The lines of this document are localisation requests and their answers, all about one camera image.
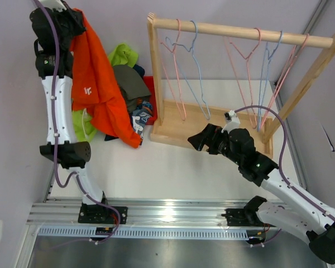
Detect aluminium mounting rail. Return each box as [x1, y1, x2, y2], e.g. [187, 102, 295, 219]
[26, 197, 302, 232]

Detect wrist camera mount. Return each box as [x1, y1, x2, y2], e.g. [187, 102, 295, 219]
[39, 0, 66, 12]
[221, 110, 240, 133]

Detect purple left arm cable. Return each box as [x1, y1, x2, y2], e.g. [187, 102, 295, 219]
[32, 0, 122, 251]

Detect lime green shorts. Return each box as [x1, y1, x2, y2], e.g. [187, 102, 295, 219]
[72, 43, 138, 142]

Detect pink hanger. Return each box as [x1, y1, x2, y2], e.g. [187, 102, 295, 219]
[159, 19, 186, 121]
[223, 27, 262, 130]
[257, 45, 300, 131]

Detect olive grey shorts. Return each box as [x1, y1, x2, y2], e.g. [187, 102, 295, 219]
[113, 65, 151, 113]

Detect patterned blue orange shorts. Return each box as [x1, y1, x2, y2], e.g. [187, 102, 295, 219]
[131, 100, 153, 145]

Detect navy blue shorts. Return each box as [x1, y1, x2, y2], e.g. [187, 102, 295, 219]
[103, 64, 146, 142]

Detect grey slotted cable duct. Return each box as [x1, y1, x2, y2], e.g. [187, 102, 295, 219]
[37, 226, 263, 241]

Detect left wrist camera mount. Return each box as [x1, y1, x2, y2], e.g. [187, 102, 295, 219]
[39, 0, 66, 12]

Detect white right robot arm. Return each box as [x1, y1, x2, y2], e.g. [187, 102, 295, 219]
[188, 124, 335, 265]

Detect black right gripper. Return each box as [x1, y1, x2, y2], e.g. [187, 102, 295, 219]
[188, 124, 242, 166]

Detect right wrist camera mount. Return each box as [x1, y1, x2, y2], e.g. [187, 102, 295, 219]
[221, 110, 240, 133]

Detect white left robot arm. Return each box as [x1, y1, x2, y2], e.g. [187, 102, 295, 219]
[30, 1, 128, 226]

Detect red plastic bin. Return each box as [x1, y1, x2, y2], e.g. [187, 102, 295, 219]
[143, 76, 157, 125]

